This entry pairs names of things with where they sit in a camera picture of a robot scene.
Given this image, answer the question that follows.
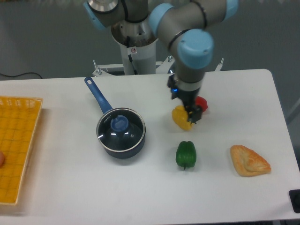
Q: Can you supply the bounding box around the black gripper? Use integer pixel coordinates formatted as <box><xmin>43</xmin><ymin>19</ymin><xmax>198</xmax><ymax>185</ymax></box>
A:
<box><xmin>167</xmin><ymin>75</ymin><xmax>203</xmax><ymax>124</ymax></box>

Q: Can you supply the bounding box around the glass lid with blue knob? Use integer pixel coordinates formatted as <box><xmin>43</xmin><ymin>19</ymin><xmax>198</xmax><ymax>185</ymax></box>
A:
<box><xmin>96</xmin><ymin>108</ymin><xmax>146</xmax><ymax>155</ymax></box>

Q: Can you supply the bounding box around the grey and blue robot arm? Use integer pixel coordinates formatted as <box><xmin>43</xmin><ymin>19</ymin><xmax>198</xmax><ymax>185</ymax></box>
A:
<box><xmin>84</xmin><ymin>0</ymin><xmax>239</xmax><ymax>123</ymax></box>

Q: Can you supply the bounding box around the red bell pepper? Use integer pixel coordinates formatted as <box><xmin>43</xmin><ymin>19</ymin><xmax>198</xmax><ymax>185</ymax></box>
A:
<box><xmin>195</xmin><ymin>96</ymin><xmax>209</xmax><ymax>112</ymax></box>

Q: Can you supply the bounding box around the yellow bell pepper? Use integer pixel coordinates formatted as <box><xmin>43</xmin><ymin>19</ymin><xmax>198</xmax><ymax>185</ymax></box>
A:
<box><xmin>172</xmin><ymin>105</ymin><xmax>193</xmax><ymax>131</ymax></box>

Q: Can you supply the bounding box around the green bell pepper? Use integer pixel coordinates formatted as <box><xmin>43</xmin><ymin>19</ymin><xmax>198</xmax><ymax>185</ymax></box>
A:
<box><xmin>175</xmin><ymin>141</ymin><xmax>197</xmax><ymax>170</ymax></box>

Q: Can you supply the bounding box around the dark blue saucepan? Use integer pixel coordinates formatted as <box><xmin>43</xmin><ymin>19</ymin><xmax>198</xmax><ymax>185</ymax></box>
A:
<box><xmin>84</xmin><ymin>77</ymin><xmax>140</xmax><ymax>159</ymax></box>

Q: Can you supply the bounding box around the golden puff pastry turnover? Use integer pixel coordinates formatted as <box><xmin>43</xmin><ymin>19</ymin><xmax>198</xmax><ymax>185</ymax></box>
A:
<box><xmin>230</xmin><ymin>145</ymin><xmax>271</xmax><ymax>177</ymax></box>

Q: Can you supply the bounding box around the black device at table corner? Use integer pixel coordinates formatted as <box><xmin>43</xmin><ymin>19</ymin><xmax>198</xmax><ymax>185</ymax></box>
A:
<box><xmin>289</xmin><ymin>189</ymin><xmax>300</xmax><ymax>213</ymax></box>

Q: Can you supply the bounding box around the yellow woven basket tray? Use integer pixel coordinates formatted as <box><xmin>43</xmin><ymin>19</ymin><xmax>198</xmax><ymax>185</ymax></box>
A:
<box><xmin>0</xmin><ymin>96</ymin><xmax>43</xmax><ymax>205</ymax></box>

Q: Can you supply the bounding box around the orange round object in basket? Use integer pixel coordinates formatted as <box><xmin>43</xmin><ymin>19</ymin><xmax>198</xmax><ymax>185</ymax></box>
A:
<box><xmin>0</xmin><ymin>151</ymin><xmax>5</xmax><ymax>167</ymax></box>

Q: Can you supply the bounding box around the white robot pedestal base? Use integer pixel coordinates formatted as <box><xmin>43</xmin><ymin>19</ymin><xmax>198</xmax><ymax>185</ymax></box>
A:
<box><xmin>92</xmin><ymin>21</ymin><xmax>225</xmax><ymax>77</ymax></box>

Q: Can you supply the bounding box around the black cable on floor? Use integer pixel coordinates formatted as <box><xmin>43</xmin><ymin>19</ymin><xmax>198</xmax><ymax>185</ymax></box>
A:
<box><xmin>0</xmin><ymin>72</ymin><xmax>43</xmax><ymax>79</ymax></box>

